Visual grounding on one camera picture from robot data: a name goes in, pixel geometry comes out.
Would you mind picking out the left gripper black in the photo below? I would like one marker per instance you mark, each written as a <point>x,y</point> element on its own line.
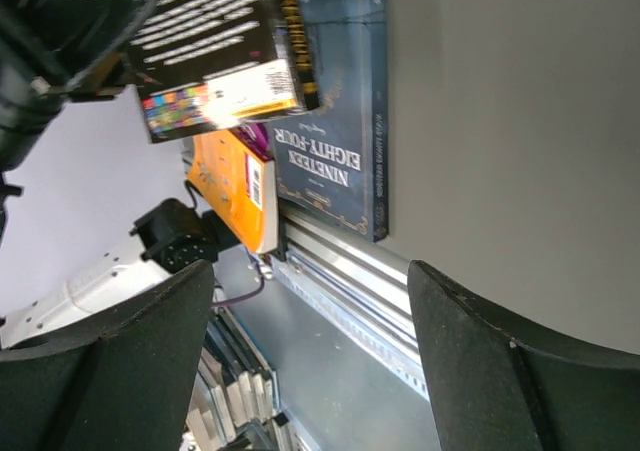
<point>59,51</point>

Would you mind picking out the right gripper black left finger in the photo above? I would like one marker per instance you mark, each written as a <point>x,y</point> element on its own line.
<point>120,379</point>

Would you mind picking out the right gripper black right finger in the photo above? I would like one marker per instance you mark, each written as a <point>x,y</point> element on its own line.
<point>499,381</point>

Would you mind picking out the black treehouse book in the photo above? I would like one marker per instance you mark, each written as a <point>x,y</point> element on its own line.
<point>209,65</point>

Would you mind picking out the purple treehouse book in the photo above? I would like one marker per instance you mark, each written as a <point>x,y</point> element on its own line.
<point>255,137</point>

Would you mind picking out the orange yellow book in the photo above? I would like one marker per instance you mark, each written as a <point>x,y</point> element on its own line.
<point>239,187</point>

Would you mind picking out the dark blue Nineteen Eighty-Four book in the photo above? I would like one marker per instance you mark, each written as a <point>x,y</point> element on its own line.
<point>333,161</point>

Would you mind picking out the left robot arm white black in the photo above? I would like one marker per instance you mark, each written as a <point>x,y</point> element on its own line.
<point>162,242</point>

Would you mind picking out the aluminium rail base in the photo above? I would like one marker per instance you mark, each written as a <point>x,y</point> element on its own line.
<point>332,317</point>

